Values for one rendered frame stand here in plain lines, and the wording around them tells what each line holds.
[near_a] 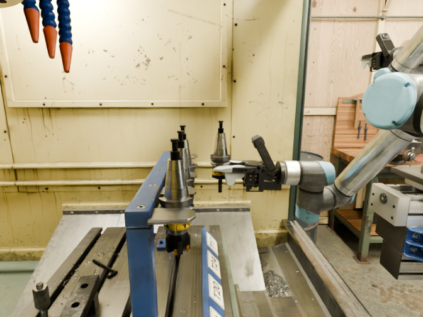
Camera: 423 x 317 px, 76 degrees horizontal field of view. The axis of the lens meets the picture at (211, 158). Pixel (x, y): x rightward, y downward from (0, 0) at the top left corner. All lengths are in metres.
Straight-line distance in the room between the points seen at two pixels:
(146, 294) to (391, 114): 0.57
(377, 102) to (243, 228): 0.82
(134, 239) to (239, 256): 0.79
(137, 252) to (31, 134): 1.06
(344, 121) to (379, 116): 2.38
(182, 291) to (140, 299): 0.29
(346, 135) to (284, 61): 1.89
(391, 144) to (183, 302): 0.67
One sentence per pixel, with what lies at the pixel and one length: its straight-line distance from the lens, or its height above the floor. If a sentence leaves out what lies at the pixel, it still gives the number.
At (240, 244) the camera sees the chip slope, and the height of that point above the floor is 0.78.
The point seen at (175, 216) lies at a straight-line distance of 0.44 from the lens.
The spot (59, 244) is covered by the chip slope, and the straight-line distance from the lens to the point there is 1.37.
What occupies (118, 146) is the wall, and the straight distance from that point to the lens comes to 1.30.
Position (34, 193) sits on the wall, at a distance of 1.52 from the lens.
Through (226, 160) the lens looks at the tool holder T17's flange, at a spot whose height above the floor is 1.22.
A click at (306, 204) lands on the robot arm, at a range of 0.89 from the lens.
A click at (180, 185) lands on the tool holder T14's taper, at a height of 1.25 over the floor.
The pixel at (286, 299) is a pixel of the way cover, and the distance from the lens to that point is 1.12.
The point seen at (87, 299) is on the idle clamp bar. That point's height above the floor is 0.96.
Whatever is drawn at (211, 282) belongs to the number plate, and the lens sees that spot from 0.74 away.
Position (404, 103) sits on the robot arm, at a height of 1.38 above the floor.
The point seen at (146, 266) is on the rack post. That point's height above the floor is 1.13.
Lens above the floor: 1.40
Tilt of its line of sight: 13 degrees down
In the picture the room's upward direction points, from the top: straight up
